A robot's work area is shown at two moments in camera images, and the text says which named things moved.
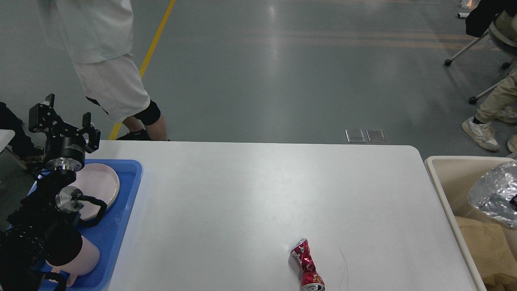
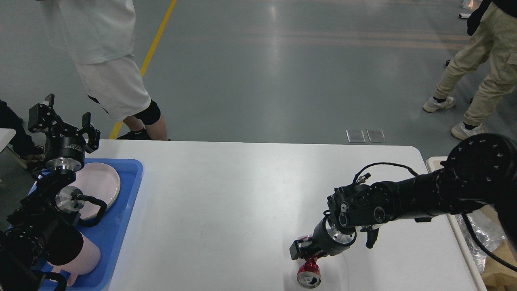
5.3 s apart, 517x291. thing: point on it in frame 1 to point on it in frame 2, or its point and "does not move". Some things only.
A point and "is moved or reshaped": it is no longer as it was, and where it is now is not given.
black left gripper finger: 44,116 does not move
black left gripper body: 65,154 does not move
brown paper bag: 497,263 does not move
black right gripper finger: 513,202 to 300,248
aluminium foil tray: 492,190 is moved or reshaped
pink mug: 87,260 does not move
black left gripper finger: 94,134 does not move
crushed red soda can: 311,280 is moved or reshaped
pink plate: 97,181 does not move
